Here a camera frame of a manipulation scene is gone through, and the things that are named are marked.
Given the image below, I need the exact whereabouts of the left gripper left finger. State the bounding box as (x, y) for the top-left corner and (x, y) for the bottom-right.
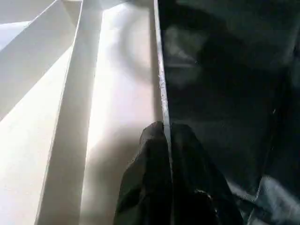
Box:
(113, 121), (171, 225)

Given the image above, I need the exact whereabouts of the black work mat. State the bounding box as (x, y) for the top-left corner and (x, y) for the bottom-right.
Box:
(155, 0), (300, 225)

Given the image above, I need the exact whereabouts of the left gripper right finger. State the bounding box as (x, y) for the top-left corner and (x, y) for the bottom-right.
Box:
(170, 123), (245, 225)

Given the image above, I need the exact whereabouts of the white plastic table top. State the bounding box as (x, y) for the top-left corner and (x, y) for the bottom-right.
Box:
(0, 0), (172, 225)

